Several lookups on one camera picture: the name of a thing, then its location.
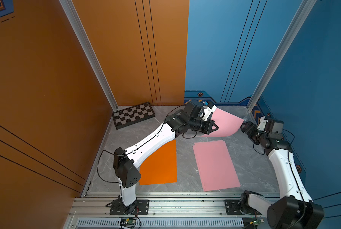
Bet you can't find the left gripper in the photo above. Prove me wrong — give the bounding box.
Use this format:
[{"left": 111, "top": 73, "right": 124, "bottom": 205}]
[{"left": 186, "top": 116, "right": 219, "bottom": 135}]

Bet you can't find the pink paper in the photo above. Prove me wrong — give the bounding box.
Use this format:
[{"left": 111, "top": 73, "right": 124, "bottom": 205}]
[
  {"left": 193, "top": 140, "right": 241, "bottom": 191},
  {"left": 201, "top": 108, "right": 244, "bottom": 137}
]

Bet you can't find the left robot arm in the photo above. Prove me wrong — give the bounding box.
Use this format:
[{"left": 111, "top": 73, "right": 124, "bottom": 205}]
[{"left": 113, "top": 100, "right": 219, "bottom": 208}]

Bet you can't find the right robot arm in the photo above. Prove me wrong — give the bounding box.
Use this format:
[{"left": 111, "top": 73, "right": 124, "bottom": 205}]
[{"left": 239, "top": 116, "right": 325, "bottom": 229}]

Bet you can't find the black white chessboard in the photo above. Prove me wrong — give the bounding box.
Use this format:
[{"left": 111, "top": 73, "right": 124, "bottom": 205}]
[{"left": 112, "top": 102, "right": 155, "bottom": 130}]

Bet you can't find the right small circuit board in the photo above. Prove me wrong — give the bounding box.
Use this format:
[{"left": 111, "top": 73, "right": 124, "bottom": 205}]
[{"left": 242, "top": 219, "right": 264, "bottom": 229}]

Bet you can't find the green circuit board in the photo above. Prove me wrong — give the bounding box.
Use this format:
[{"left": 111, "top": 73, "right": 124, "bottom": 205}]
[{"left": 119, "top": 218, "right": 137, "bottom": 229}]

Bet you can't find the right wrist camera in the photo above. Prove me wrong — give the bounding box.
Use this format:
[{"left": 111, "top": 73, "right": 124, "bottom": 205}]
[{"left": 257, "top": 116, "right": 267, "bottom": 131}]

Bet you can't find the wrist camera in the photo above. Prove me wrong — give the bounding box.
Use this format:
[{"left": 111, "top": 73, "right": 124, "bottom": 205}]
[
  {"left": 202, "top": 100, "right": 217, "bottom": 121},
  {"left": 257, "top": 116, "right": 267, "bottom": 131}
]

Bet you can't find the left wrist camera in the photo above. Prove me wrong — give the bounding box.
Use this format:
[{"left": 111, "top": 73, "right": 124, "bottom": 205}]
[{"left": 202, "top": 100, "right": 217, "bottom": 121}]

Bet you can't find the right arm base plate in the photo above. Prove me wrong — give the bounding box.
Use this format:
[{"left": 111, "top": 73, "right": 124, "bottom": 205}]
[{"left": 224, "top": 199, "right": 261, "bottom": 216}]

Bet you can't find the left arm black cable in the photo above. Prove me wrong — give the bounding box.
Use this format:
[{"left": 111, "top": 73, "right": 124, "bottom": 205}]
[{"left": 96, "top": 149, "right": 122, "bottom": 187}]

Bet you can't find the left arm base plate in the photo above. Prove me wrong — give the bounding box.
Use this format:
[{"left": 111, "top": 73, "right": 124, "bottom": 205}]
[{"left": 105, "top": 198, "right": 149, "bottom": 216}]

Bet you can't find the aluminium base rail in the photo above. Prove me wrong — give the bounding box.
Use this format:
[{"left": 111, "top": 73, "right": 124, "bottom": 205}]
[{"left": 68, "top": 191, "right": 283, "bottom": 219}]

